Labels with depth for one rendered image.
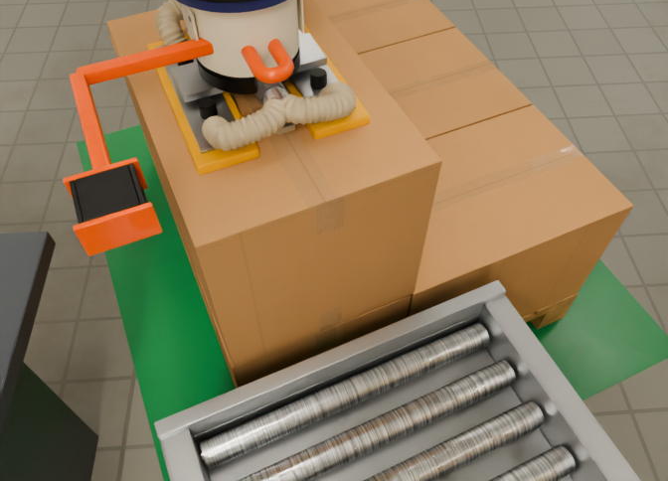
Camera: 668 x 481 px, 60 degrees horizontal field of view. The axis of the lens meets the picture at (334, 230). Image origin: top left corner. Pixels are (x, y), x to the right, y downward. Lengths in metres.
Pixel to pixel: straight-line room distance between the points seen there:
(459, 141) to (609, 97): 1.29
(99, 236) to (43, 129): 1.94
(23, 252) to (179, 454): 0.45
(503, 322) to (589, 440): 0.25
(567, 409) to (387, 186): 0.52
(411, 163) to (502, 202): 0.55
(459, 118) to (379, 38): 0.41
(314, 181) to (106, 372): 1.14
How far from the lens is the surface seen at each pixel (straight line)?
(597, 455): 1.13
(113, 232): 0.69
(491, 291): 1.19
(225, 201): 0.86
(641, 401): 1.91
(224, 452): 1.11
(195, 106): 0.99
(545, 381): 1.15
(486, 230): 1.37
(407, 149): 0.93
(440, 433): 1.18
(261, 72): 0.85
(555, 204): 1.46
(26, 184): 2.42
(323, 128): 0.93
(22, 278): 1.14
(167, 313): 1.90
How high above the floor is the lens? 1.59
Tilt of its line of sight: 53 degrees down
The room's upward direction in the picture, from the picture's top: straight up
